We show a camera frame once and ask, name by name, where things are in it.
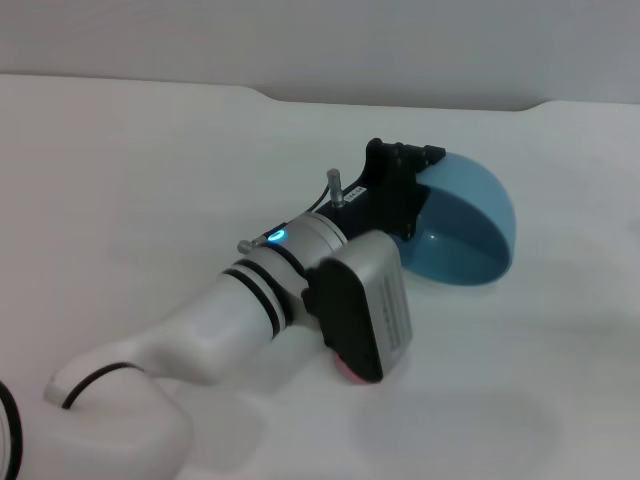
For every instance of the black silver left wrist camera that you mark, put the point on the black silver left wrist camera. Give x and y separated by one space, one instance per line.
360 310

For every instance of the pink toy peach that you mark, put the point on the pink toy peach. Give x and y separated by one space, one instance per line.
352 374

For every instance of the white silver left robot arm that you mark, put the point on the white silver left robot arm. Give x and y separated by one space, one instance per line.
225 320

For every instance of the blue bowl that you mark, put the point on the blue bowl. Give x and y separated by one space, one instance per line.
465 235

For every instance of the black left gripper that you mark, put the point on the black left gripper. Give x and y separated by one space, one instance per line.
385 195

